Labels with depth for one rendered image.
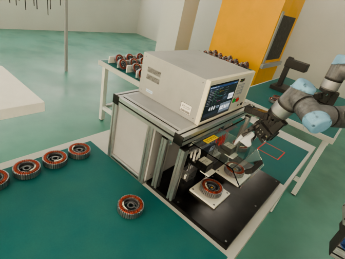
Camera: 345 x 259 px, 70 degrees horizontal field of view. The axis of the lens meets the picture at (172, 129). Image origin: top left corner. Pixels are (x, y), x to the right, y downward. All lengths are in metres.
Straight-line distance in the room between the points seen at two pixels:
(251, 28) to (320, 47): 2.03
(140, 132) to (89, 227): 0.44
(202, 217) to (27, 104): 0.81
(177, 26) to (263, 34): 1.56
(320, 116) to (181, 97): 0.54
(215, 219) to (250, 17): 4.06
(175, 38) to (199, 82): 4.05
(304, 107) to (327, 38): 5.44
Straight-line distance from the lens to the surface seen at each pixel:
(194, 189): 1.26
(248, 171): 1.03
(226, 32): 5.02
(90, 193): 1.19
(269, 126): 1.04
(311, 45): 6.39
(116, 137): 1.31
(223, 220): 1.19
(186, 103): 1.09
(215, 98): 1.10
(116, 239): 1.04
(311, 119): 0.90
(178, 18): 5.03
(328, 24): 6.35
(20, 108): 0.87
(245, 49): 4.83
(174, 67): 1.11
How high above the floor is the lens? 1.60
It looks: 29 degrees down
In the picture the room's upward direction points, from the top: 14 degrees clockwise
